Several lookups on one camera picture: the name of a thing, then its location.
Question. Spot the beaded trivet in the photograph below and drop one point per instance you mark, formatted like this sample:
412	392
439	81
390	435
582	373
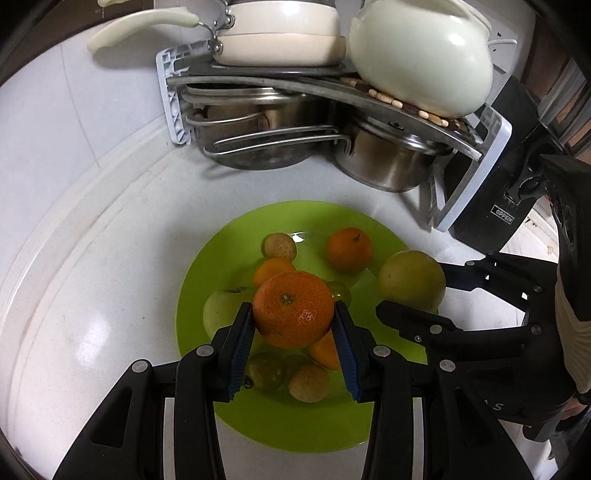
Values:
401	103

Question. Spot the white ceramic pot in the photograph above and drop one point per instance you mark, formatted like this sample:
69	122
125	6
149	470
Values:
431	54

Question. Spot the person right hand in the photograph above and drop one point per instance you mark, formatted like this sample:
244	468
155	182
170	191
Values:
575	406

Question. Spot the orange tangerine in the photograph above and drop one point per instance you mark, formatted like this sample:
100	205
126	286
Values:
349	250

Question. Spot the small tan round fruit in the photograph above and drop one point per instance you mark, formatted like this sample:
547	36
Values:
279	245

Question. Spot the cream lower saucepan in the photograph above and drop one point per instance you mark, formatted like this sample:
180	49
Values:
261	50

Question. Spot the black scissors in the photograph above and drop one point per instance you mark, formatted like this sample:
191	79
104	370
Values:
527	182

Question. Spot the black knife block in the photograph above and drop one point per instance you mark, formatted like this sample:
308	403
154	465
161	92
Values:
489	220

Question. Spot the corner pot rack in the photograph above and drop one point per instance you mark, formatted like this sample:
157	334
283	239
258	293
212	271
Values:
185	70

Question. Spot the cream saucepan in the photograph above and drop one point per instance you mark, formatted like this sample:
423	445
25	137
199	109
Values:
239	18
261	50

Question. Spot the small orange mandarin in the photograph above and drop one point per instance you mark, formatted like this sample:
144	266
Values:
270	268

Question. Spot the yellow-green pear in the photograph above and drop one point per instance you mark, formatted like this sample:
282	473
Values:
414	279

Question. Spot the large orange mandarin with stem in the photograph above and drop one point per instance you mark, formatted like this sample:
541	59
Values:
293	310

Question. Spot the green apple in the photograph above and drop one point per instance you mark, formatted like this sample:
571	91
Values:
221	308

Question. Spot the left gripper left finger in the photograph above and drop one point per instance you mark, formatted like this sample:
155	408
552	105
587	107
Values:
209	374

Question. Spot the small green lime with stem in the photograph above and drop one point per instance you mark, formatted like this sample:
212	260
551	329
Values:
265	371

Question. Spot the steel pot right under rack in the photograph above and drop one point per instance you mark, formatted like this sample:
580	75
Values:
386	157

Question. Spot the orange oval fruit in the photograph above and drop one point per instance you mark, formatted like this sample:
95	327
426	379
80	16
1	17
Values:
325	353

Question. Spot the steel pot left under rack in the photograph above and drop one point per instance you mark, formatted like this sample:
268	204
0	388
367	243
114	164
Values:
260	128

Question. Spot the green plate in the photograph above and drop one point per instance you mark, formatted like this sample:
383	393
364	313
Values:
228	261

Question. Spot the steel pot under rack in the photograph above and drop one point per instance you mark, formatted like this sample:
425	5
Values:
260	128
386	157

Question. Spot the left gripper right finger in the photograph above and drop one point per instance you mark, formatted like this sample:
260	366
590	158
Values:
380	375

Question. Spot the wall power socket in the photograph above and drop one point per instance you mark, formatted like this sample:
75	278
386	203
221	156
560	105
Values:
511	58

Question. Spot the cream upper saucepan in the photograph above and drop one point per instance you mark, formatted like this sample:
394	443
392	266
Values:
239	18

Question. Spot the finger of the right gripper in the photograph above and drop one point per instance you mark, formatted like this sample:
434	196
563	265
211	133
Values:
467	277
432	331

